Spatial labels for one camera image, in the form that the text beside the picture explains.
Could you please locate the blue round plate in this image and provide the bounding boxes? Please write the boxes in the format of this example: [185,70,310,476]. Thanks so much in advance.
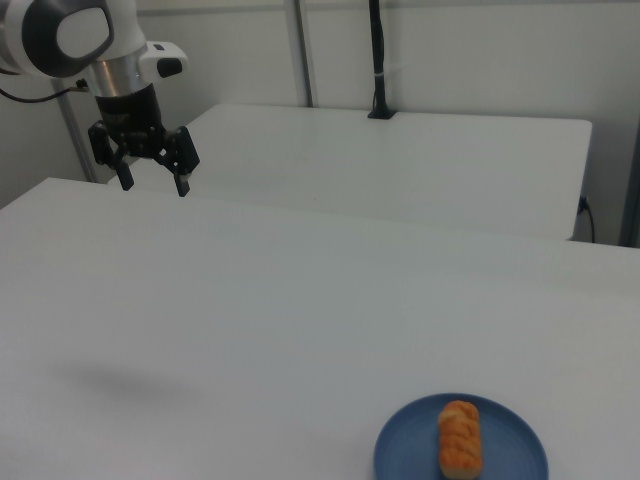
[373,393,550,480]

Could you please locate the black power cable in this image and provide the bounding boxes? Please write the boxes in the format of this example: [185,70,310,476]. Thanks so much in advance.
[578,195,597,245]

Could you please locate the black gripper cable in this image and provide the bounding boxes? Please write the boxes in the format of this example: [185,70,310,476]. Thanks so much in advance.
[0,79,92,105]

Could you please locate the white side table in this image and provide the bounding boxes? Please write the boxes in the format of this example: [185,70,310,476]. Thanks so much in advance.
[107,103,594,243]

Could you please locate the grey partition frame post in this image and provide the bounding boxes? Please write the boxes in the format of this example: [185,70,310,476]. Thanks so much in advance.
[284,0,319,108]

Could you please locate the black camera pole with base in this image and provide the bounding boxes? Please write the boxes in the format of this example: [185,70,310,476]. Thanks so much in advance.
[367,0,398,121]

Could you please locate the orange salmon sushi toy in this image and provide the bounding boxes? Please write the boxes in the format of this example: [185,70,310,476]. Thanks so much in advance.
[437,399,484,480]

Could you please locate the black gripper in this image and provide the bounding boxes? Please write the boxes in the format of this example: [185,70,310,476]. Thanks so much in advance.
[87,84,202,198]

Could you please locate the aluminium profile post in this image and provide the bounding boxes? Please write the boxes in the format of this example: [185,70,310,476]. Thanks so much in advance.
[59,92,97,184]

